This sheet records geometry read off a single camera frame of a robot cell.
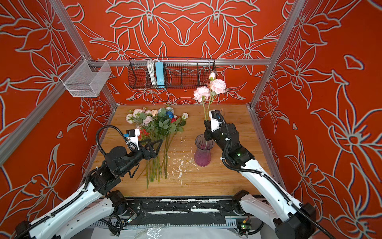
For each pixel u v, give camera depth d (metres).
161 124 1.00
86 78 0.93
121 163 0.50
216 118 0.58
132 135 0.60
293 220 0.37
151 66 0.88
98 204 0.59
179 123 1.03
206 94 0.62
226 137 0.50
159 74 0.90
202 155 0.88
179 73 0.98
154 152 0.60
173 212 0.73
